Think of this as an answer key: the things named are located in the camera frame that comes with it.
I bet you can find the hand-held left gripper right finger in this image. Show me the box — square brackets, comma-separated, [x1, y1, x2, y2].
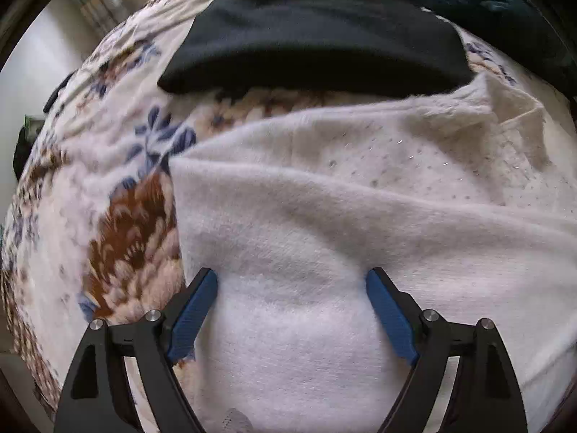
[365, 267, 528, 433]

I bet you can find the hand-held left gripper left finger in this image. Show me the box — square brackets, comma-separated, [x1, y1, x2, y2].
[53, 267, 219, 433]

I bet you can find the white knit sweater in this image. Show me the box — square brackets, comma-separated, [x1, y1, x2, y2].
[169, 70, 577, 433]

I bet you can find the floral fleece blanket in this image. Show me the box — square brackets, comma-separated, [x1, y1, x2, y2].
[0, 0, 524, 433]

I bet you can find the dark object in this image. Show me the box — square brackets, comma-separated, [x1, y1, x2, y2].
[13, 117, 42, 181]

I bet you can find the black folded garment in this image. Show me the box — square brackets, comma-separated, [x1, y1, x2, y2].
[158, 0, 476, 97]

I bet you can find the striped curtain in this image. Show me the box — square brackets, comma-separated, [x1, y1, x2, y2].
[72, 0, 131, 37]

